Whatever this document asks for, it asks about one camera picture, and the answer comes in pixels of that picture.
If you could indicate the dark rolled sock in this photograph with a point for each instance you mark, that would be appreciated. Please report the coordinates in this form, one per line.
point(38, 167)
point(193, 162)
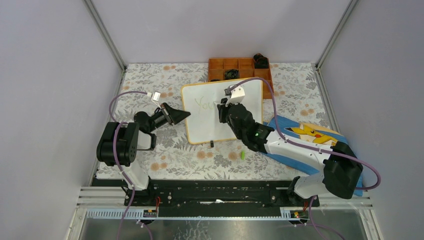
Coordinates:
point(260, 61)
point(231, 74)

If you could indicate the dark rolled sock middle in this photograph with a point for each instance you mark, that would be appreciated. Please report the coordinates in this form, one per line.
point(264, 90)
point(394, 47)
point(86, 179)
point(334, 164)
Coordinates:
point(231, 74)

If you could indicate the dark rolled sock upper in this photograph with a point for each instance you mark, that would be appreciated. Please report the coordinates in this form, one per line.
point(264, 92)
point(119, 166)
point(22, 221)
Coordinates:
point(260, 61)

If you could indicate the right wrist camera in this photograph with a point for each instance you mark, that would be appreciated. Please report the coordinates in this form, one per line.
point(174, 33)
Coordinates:
point(235, 93)

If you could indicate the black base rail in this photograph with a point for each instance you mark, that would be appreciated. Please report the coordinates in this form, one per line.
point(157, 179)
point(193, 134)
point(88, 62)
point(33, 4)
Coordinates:
point(213, 198)

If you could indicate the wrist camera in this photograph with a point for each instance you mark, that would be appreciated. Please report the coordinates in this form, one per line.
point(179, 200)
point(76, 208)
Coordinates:
point(155, 97)
point(235, 93)

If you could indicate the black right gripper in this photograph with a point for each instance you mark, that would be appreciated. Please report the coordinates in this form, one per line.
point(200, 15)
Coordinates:
point(223, 108)

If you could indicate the blue pikachu cloth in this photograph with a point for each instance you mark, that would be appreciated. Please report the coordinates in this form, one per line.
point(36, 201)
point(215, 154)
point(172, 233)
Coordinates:
point(339, 169)

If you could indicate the orange wooden compartment tray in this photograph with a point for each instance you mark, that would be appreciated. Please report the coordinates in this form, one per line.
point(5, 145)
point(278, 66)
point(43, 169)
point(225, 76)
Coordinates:
point(245, 65)

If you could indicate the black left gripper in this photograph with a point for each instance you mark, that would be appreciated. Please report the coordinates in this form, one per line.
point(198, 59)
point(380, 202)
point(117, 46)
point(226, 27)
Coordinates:
point(172, 116)

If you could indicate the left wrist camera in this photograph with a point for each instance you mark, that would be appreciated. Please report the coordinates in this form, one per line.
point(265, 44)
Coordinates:
point(155, 97)

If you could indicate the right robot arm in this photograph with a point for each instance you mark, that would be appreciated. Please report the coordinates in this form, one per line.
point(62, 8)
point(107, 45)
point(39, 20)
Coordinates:
point(253, 135)

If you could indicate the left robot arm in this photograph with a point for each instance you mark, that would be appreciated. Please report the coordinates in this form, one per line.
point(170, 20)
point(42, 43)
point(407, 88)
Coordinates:
point(120, 142)

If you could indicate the yellow framed whiteboard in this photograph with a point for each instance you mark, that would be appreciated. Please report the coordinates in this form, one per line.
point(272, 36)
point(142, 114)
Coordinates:
point(201, 99)

